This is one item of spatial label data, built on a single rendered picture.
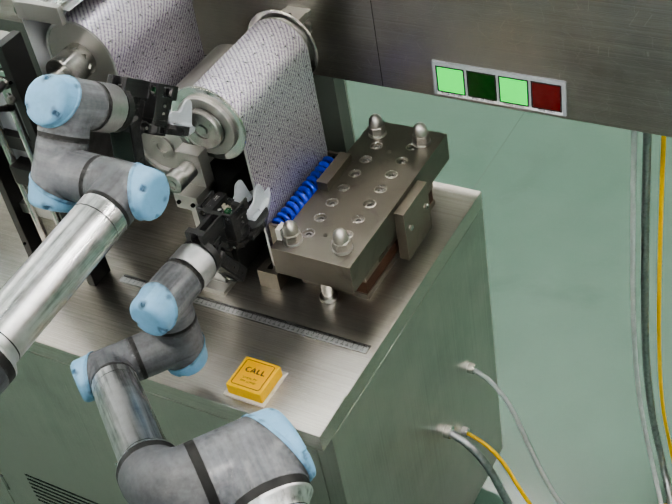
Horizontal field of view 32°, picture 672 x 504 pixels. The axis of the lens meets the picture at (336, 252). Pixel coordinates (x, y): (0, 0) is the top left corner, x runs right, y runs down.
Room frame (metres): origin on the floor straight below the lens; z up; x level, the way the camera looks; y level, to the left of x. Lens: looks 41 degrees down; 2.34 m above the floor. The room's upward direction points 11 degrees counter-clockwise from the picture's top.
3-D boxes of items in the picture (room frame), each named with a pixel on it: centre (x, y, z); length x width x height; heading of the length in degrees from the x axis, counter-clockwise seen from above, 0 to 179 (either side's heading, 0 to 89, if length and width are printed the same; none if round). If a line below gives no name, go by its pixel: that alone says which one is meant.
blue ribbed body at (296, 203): (1.70, 0.03, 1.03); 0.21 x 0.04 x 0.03; 144
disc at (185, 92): (1.65, 0.17, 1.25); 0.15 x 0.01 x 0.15; 54
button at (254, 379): (1.36, 0.18, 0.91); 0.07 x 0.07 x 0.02; 54
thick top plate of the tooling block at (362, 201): (1.67, -0.07, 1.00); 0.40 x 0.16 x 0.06; 144
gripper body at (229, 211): (1.52, 0.19, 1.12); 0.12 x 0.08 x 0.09; 144
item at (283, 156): (1.71, 0.05, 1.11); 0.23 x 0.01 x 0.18; 144
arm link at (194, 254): (1.46, 0.24, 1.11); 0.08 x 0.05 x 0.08; 54
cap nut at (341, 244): (1.52, -0.01, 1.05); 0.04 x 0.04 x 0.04
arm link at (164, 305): (1.39, 0.28, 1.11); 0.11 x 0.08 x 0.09; 144
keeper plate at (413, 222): (1.63, -0.15, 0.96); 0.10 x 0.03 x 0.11; 144
